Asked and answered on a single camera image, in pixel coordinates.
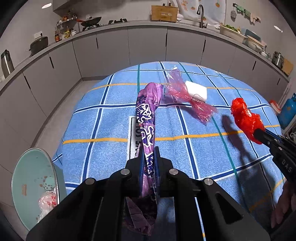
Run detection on red plastic wrapper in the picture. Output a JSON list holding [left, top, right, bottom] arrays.
[[231, 97, 265, 145]]

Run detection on purple snack wrapper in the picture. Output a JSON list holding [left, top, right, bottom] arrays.
[[123, 82, 163, 236]]

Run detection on clear plastic bag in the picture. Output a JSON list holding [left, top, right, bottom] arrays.
[[37, 188, 58, 222]]

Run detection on teal round trash bin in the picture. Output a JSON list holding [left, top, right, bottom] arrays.
[[11, 148, 67, 230]]

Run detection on kitchen faucet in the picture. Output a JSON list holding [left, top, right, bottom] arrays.
[[197, 4, 208, 29]]

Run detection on grey kitchen cabinets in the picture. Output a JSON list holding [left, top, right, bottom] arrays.
[[0, 21, 291, 176]]

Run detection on person's right hand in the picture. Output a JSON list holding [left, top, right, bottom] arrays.
[[271, 181, 295, 228]]

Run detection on blue gas cylinder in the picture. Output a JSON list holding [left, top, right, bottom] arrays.
[[277, 93, 296, 130]]

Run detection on blue plaid tablecloth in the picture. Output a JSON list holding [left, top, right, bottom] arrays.
[[52, 61, 285, 234]]

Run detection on steel pot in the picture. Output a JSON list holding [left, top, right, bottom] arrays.
[[271, 51, 284, 69]]

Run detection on white rectangular box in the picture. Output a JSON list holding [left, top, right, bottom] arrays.
[[185, 81, 207, 102]]

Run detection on stacked dishes and bowls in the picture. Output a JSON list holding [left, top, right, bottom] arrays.
[[243, 29, 266, 53]]

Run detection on pink cellophane wrapper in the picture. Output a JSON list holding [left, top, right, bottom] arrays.
[[164, 67, 218, 125]]

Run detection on basin with green vegetables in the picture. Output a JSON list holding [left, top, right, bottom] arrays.
[[220, 25, 245, 43]]

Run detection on patterned window curtain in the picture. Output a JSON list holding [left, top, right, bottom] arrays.
[[175, 0, 227, 25]]

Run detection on wooden knife block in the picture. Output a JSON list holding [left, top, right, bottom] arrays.
[[151, 5, 178, 23]]

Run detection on stainless steel thermos jug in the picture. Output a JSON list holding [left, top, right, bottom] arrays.
[[1, 50, 15, 78]]

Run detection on black rice cooker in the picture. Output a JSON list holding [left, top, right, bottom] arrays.
[[29, 34, 49, 56]]

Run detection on spice rack with bottles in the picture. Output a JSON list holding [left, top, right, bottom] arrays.
[[55, 10, 77, 42]]

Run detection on gas stove burner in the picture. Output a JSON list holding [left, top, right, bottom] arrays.
[[108, 18, 128, 25]]

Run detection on black wok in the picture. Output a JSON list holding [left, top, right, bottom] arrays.
[[76, 16, 102, 32]]

